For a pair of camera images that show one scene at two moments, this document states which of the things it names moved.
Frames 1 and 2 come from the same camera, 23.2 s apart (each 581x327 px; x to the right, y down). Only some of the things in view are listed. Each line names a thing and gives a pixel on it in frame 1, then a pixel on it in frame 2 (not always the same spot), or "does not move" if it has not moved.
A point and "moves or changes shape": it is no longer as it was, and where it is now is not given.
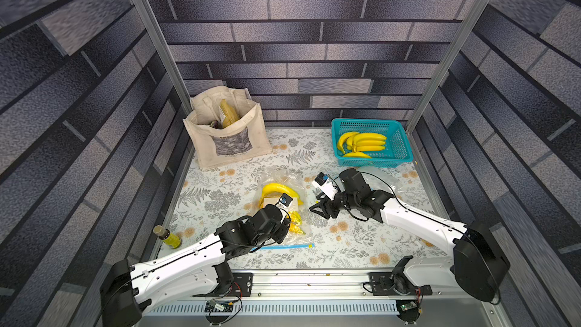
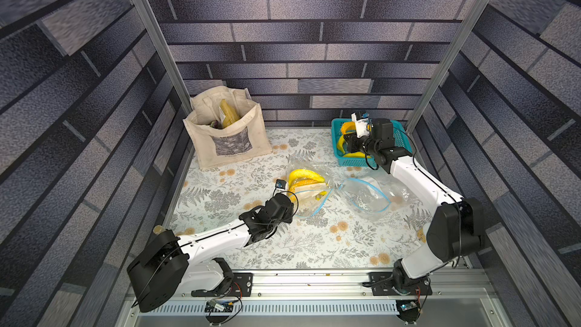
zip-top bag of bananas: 268,186 moves or changes shape
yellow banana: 356,154 does not move
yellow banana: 343,137 moves or changes shape
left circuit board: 215,306 does not move
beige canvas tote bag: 247,138 does not move
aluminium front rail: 330,287 does not move
